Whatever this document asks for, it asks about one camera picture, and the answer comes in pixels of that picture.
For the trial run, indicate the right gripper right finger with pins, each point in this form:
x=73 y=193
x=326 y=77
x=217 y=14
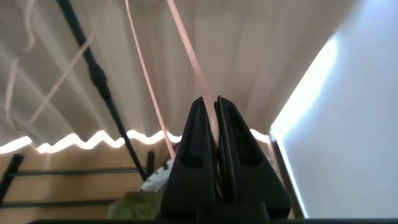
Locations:
x=252 y=183

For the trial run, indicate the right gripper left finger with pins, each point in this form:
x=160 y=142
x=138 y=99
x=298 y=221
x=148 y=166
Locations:
x=189 y=180

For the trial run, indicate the white laundry basket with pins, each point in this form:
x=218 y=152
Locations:
x=155 y=182

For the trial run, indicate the black clothes rack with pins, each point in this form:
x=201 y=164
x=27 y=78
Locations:
x=99 y=77

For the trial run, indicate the green garment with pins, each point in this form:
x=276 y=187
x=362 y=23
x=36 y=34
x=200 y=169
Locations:
x=136 y=205

